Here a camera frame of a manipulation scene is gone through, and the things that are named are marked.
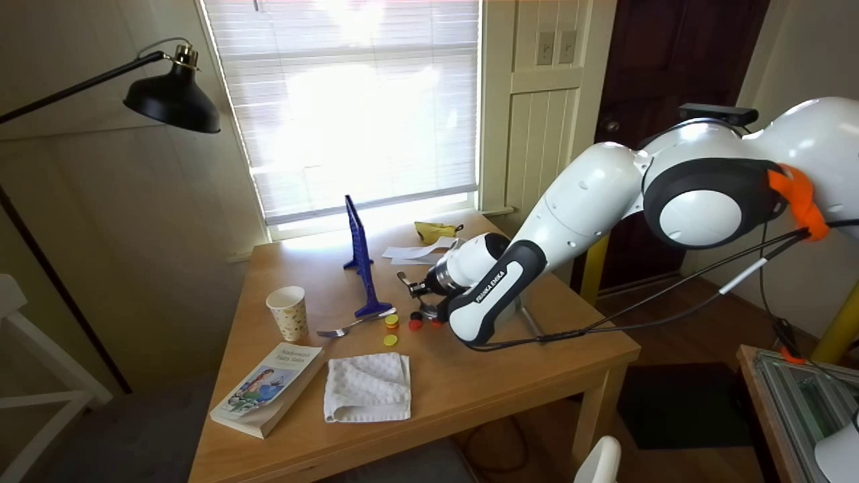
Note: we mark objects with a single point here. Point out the black floor lamp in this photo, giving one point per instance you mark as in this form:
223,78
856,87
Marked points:
176,101

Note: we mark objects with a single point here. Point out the orange chip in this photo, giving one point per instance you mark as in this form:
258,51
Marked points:
436,322

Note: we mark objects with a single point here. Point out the yellow slanted post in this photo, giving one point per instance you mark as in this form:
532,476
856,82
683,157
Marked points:
838,325

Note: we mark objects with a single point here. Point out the white wooden chair frame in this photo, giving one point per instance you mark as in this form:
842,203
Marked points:
35,345

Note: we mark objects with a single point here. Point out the black camera on stand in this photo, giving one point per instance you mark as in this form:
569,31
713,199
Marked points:
721,114

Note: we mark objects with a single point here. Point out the white wall switch plate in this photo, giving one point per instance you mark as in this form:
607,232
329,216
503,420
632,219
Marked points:
546,47
567,47

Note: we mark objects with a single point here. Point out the black floor mat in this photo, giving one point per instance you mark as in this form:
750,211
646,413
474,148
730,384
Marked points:
685,405

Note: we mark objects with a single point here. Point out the white rounded object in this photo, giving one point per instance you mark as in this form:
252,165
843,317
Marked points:
842,456

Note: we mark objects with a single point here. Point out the blue plastic stand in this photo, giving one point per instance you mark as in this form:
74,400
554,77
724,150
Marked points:
360,259

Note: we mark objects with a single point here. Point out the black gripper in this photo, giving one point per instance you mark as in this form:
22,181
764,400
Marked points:
444,290

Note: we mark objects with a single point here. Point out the white paper sheet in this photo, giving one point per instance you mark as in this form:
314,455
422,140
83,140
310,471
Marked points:
416,252

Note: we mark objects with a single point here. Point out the white window blind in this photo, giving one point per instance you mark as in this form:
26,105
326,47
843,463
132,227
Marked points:
358,108

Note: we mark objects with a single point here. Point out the yellow pole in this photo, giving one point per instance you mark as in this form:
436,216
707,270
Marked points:
591,273

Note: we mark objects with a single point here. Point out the silver spoon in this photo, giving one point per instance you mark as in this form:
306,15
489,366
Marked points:
405,279

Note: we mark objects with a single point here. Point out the paperback book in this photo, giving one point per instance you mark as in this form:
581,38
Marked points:
269,387

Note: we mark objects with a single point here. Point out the white chair back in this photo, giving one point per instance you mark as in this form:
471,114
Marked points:
596,460

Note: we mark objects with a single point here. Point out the white paper cup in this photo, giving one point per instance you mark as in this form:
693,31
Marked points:
287,314

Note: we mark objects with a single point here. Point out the white panelled cabinet door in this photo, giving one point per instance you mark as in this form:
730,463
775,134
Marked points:
537,97

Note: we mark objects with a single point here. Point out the yellow chip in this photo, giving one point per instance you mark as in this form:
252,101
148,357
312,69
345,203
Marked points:
392,322
389,341

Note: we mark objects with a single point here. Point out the wooden side table with tray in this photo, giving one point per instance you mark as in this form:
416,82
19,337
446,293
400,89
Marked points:
793,403

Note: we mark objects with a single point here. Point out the yellow crumpled object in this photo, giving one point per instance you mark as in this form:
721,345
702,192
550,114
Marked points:
436,232

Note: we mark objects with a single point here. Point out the red chip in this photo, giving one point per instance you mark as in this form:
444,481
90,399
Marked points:
414,325

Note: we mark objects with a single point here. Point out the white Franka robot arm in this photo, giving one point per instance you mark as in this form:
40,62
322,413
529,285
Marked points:
581,192

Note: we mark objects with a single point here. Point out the white folded cloth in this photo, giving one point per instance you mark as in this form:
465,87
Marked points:
365,387

